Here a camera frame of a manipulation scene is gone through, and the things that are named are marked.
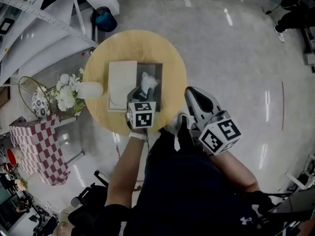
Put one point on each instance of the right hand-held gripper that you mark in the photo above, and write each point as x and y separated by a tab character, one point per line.
219	134

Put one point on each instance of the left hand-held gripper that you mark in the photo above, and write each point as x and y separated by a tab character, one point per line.
141	115

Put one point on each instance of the white tissue paper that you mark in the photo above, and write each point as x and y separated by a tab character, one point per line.
147	82

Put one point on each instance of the grey box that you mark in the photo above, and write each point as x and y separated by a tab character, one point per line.
148	67

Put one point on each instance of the person's right forearm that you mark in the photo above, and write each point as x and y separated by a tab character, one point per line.
236	171

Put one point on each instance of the person's left forearm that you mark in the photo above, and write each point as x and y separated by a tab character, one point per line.
123	171

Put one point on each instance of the cream box lid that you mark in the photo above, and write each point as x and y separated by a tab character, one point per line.
121	82

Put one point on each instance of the person's white black shoe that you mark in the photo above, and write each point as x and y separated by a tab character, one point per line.
181	122

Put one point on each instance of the round wooden table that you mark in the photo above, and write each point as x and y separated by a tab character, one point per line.
133	48

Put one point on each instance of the white ceramic vase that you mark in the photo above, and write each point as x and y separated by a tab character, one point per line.
91	90

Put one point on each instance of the white flower bouquet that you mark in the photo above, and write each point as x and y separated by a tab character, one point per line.
65	92

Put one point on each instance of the black bin with blue bag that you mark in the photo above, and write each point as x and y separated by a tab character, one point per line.
104	20

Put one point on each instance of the person's dark clothing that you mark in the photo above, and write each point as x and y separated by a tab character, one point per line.
187	195

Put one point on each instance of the black white patterned cushion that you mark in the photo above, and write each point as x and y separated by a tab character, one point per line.
40	102

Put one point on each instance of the red white checkered tablecloth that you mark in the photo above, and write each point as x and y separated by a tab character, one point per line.
41	151

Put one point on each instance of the black office chair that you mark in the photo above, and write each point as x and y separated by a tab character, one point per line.
86	200

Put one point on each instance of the white metal shelf rack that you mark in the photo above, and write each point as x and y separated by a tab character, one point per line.
49	18

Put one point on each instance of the red bowl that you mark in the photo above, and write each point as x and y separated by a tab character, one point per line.
11	157

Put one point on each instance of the small pink flower bunch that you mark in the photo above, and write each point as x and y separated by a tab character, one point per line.
21	184

